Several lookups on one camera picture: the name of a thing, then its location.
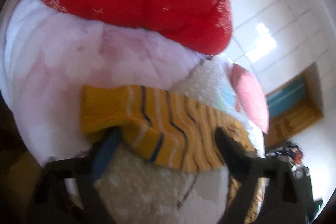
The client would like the yellow striped knit sweater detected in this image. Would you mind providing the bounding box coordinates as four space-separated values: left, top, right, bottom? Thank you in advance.
80 84 267 224

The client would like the white glossy wardrobe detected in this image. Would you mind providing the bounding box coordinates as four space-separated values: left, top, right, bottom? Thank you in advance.
227 0 335 94

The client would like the pink pillow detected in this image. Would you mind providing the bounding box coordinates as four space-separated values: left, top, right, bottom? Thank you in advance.
230 63 269 134

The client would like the cluttered dark shelf rack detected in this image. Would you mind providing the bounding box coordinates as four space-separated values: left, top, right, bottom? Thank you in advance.
265 141 310 179

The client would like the pale pink bed sheet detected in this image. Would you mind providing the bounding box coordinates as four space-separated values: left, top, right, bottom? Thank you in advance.
1 0 205 164

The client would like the brown wooden door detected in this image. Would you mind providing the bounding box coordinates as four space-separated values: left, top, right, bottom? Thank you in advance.
264 63 323 149

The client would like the patterned quilted bedspread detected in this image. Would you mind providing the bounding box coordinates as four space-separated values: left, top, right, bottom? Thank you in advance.
93 57 265 223

